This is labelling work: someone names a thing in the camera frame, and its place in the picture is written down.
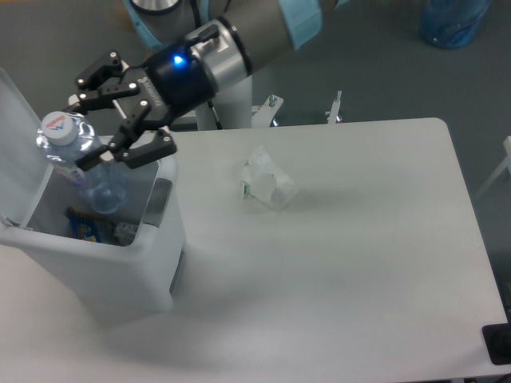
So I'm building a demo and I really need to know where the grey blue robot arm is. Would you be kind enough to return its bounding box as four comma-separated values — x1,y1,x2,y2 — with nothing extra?
68,1,340,171

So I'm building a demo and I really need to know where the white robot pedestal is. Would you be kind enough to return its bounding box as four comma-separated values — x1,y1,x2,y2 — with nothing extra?
195,77,252,131

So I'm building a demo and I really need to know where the crumpled silver wrapper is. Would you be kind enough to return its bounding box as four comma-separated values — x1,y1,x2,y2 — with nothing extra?
98,221,139,247

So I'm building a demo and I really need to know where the white pedestal base frame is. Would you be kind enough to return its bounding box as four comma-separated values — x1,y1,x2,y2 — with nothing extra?
251,90,343,128

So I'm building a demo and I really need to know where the blue plastic bag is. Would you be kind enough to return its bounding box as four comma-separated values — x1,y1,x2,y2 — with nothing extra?
418,0,492,49

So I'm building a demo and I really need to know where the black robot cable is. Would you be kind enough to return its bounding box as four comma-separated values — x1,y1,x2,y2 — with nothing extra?
207,101,224,131

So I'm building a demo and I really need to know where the clear plastic packaging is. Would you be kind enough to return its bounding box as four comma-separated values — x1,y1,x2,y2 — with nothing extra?
240,145,299,211

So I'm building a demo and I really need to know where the white frame at right edge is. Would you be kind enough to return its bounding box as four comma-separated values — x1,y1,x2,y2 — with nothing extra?
475,136,511,199

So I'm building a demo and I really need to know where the clear plastic water bottle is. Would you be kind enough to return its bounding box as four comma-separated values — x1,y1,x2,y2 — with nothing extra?
35,110,129,215

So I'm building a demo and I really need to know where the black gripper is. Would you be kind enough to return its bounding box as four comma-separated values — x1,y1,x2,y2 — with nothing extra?
62,43,215,172

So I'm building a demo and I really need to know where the black device at table edge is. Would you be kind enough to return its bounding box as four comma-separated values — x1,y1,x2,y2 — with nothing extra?
482,323,510,365

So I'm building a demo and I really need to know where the white trash can lid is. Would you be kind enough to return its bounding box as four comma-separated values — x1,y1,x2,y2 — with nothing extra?
1,70,52,228

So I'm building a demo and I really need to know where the white trash can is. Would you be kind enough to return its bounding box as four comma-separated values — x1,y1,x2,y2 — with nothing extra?
1,140,185,312

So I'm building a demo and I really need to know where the blue yellow snack wrapper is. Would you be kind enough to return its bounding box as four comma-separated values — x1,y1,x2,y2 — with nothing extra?
65,207,101,243

